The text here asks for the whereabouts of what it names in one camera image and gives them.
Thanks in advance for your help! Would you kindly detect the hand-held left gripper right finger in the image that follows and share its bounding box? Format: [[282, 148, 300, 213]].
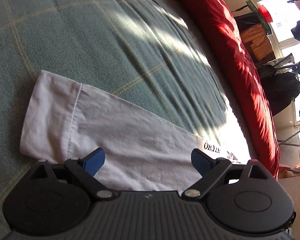
[[181, 148, 269, 201]]

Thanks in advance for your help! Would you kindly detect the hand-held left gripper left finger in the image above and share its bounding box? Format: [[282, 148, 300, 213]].
[[29, 148, 119, 201]]

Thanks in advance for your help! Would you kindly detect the white printed long-sleeve shirt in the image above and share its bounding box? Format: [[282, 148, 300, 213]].
[[20, 70, 250, 193]]

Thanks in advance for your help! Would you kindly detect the metal clothes rack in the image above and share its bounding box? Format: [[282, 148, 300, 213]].
[[277, 52, 300, 150]]

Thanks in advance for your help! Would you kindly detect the black jacket with patch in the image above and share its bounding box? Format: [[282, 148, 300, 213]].
[[261, 71, 300, 117]]

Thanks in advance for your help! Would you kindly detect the red duvet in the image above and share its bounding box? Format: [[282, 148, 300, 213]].
[[162, 0, 280, 180]]

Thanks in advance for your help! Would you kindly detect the green plaid bed sheet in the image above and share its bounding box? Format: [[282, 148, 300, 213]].
[[0, 0, 260, 240]]

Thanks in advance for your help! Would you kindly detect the black bag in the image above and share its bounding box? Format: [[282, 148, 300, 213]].
[[234, 11, 262, 28]]

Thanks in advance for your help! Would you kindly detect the red bowl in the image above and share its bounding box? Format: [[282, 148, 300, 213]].
[[257, 5, 272, 23]]

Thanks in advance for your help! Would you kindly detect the window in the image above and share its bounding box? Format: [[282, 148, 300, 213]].
[[245, 0, 300, 165]]

